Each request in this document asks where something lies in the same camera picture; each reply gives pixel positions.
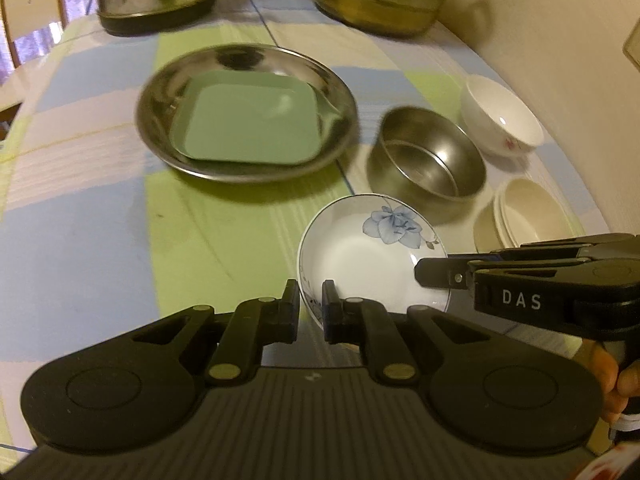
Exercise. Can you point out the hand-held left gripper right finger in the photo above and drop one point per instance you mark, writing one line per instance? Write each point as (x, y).
(330, 310)

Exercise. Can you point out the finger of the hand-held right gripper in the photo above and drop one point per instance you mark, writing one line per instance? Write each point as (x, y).
(442, 272)
(575, 246)

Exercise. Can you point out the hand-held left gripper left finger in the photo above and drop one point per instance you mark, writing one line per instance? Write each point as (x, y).
(291, 310)

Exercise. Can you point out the cream bowl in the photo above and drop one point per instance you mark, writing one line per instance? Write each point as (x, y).
(484, 232)
(535, 210)

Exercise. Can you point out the white dish with blue flower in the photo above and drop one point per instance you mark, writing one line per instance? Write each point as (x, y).
(360, 265)

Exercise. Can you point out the steel bowl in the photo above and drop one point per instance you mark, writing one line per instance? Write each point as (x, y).
(425, 170)

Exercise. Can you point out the white bowl with red flower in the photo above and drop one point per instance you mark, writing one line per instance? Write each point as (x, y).
(490, 105)

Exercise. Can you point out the green square plate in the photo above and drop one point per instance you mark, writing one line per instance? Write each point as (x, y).
(250, 120)

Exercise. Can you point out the large round steel plate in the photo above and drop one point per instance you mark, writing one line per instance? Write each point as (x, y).
(160, 110)

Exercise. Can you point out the person's right hand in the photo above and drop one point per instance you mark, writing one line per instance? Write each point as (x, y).
(602, 375)

